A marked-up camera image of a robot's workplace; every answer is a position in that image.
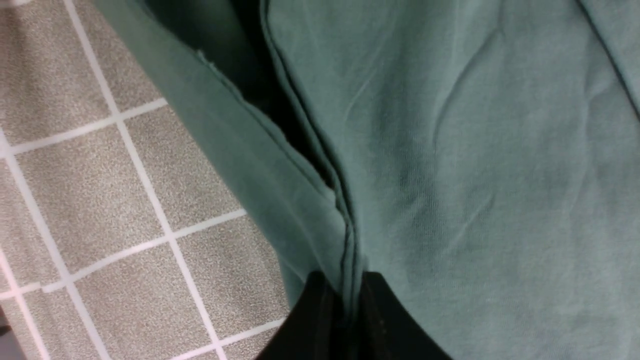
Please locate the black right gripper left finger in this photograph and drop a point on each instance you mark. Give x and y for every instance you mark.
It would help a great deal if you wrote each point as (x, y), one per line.
(314, 328)

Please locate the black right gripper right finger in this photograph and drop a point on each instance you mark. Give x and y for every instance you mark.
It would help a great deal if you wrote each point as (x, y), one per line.
(384, 330)

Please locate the green long sleeve shirt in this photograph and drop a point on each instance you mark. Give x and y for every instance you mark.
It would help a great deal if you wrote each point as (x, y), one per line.
(481, 155)

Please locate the grey checkered tablecloth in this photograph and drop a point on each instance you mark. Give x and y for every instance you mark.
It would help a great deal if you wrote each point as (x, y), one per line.
(118, 239)

